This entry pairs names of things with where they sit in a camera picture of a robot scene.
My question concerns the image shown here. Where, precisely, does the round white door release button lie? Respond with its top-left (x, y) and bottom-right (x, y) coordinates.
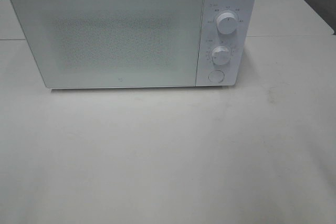
top-left (208, 70), bottom-right (225, 83)

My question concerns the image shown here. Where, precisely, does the white timer knob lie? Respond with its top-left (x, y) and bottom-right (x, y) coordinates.
top-left (211, 46), bottom-right (232, 66)

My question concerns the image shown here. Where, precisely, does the white microwave door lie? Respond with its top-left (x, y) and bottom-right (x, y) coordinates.
top-left (11, 0), bottom-right (203, 89)

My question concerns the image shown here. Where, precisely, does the white upper microwave knob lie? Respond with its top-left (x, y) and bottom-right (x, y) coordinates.
top-left (215, 10), bottom-right (238, 35)

